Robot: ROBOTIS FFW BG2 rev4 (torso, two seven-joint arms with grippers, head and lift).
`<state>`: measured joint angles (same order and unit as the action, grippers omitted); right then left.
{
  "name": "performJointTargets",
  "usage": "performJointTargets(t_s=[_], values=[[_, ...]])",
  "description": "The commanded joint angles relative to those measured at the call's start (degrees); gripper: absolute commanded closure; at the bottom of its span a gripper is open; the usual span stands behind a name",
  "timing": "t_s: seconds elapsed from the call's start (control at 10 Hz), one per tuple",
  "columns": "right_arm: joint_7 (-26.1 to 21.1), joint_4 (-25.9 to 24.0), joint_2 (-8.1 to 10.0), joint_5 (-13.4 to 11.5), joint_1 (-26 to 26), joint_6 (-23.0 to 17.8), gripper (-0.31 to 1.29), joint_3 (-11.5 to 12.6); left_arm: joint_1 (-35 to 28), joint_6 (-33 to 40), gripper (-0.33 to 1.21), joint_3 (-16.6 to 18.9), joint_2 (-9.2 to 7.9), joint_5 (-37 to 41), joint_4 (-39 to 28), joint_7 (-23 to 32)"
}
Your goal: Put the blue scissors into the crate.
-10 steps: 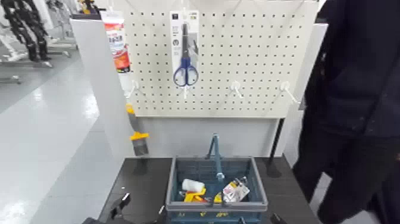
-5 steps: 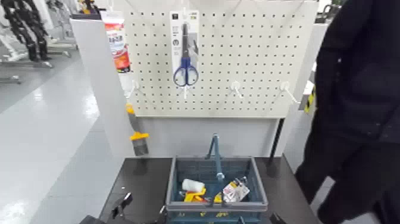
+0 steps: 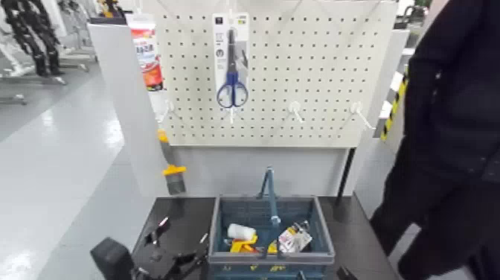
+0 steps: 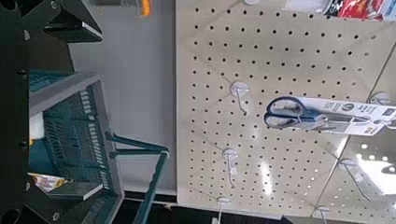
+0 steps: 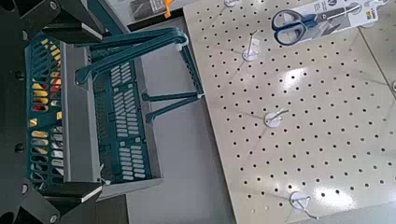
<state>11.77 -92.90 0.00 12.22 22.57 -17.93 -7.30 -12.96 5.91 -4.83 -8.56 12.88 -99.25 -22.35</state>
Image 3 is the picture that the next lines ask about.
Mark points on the red white tube package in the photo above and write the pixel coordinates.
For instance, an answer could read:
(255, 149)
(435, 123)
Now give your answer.
(147, 54)

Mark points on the person in dark clothing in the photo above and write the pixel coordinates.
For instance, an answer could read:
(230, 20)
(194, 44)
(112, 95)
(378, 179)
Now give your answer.
(449, 137)

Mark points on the white paint roller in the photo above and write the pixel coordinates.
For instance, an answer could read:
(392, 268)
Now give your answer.
(241, 231)

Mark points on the yellow plastic tool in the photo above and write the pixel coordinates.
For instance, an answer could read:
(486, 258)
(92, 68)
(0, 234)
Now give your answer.
(242, 246)

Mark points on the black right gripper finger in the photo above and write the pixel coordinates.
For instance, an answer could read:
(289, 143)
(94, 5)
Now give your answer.
(345, 274)

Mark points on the blue scissors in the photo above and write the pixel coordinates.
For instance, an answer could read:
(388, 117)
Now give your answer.
(232, 84)

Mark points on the white pegboard hook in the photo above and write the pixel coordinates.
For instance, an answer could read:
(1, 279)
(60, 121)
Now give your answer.
(232, 115)
(358, 110)
(168, 107)
(295, 108)

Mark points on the white pegboard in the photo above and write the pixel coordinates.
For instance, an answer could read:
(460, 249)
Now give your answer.
(312, 70)

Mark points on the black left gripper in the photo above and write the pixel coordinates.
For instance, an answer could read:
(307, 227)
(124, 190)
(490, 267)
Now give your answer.
(172, 266)

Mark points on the black pegboard stand pole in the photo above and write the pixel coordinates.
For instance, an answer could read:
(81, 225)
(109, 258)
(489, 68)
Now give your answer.
(346, 172)

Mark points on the white silver packaged item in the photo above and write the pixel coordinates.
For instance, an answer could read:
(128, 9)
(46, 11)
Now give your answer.
(293, 239)

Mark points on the yellow black hazard tape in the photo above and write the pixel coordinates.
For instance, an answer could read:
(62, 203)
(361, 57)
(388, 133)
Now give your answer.
(394, 109)

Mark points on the black humanoid robot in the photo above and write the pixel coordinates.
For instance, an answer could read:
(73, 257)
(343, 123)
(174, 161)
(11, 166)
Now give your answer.
(35, 35)

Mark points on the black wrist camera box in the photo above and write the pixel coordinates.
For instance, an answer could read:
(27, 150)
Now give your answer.
(111, 260)

